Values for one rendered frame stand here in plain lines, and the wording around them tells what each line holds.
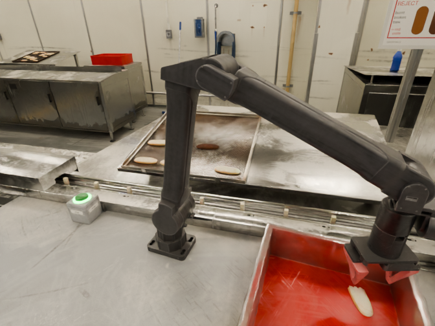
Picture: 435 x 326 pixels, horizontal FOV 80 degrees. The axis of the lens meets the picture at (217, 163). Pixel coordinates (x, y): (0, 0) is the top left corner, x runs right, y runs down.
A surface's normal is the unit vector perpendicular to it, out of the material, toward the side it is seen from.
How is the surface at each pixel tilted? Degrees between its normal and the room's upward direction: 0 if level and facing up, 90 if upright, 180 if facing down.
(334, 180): 10
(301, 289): 0
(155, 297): 0
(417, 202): 90
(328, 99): 90
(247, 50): 90
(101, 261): 0
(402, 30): 90
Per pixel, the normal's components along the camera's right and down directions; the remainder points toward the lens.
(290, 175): -0.06, -0.79
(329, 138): -0.35, 0.40
